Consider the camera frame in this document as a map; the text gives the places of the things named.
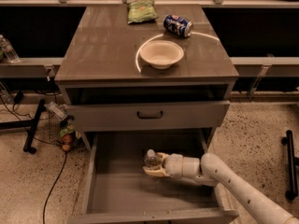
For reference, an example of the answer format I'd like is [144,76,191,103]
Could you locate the open grey lower drawer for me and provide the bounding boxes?
[67,129,238,224]

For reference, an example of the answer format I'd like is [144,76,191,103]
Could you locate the white paper bowl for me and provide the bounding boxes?
[139,40,184,69]

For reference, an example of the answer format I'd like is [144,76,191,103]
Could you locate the grey drawer cabinet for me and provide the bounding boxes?
[55,4,238,147]

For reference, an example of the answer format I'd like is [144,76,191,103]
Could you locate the black stand foot left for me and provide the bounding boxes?
[0,99,46,154]

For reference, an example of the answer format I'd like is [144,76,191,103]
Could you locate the blue soda can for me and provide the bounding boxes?
[164,15,193,38]

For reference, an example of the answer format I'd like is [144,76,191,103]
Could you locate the wire basket with snacks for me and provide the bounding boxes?
[46,102,81,152]

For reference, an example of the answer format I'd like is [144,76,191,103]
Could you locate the grey upper drawer with handle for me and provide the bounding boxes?
[67,101,230,132]

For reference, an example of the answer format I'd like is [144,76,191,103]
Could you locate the green chip bag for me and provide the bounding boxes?
[127,0,158,24]

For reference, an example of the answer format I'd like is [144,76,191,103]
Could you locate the small water bottle on ledge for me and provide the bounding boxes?
[0,35,20,63]

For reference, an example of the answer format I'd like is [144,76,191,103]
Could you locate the black stand foot right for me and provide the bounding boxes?
[281,130,299,201]

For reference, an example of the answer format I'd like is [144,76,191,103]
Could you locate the black floor cable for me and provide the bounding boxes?
[41,151,68,224]

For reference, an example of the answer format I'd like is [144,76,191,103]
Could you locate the clear plastic water bottle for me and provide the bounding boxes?
[144,149,163,171]

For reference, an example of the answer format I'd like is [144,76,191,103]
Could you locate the black stand foot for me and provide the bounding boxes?
[281,130,299,201]
[0,99,46,154]

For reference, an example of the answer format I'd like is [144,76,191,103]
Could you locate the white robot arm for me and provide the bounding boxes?
[143,149,299,224]

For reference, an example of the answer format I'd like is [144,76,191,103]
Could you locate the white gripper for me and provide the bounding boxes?
[143,152,200,179]

